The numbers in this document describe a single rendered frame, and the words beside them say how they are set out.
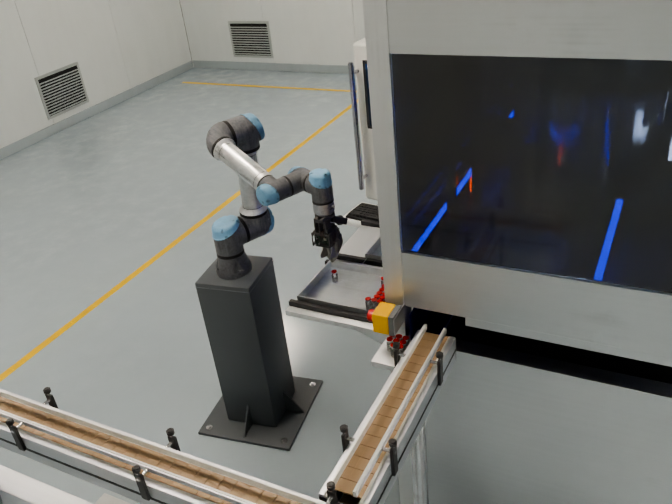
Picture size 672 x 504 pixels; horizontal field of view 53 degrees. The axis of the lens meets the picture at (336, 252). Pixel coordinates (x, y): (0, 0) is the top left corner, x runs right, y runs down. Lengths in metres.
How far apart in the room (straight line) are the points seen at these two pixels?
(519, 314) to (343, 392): 1.52
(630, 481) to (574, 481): 0.17
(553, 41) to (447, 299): 0.81
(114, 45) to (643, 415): 7.35
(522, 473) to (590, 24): 1.46
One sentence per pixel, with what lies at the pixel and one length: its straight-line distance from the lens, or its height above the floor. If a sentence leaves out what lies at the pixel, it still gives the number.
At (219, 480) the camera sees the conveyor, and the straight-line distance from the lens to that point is 1.80.
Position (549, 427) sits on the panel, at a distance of 2.25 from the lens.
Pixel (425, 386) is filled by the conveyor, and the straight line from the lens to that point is 1.95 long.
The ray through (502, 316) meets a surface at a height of 1.05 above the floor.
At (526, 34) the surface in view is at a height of 1.85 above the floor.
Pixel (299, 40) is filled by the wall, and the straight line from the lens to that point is 8.52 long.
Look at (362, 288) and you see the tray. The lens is 2.45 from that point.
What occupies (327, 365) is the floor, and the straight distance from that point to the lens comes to 3.50.
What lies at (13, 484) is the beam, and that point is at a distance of 2.61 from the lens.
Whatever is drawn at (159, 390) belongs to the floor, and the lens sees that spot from 3.60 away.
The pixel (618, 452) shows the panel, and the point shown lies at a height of 0.63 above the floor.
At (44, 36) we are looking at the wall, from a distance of 7.83.
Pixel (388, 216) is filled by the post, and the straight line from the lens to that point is 1.97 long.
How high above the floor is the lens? 2.24
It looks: 30 degrees down
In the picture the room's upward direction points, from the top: 7 degrees counter-clockwise
